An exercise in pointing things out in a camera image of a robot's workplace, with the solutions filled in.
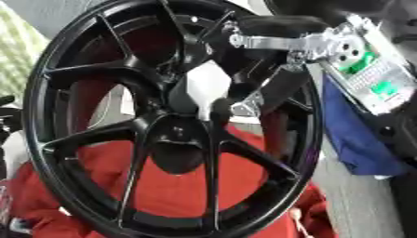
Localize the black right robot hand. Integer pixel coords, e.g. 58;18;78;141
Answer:
208;14;332;126

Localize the white pin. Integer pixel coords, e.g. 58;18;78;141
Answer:
288;207;316;238

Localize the black spoked wheel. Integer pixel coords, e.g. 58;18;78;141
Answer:
20;0;326;238

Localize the blue fabric item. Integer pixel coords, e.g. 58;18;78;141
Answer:
320;73;412;179

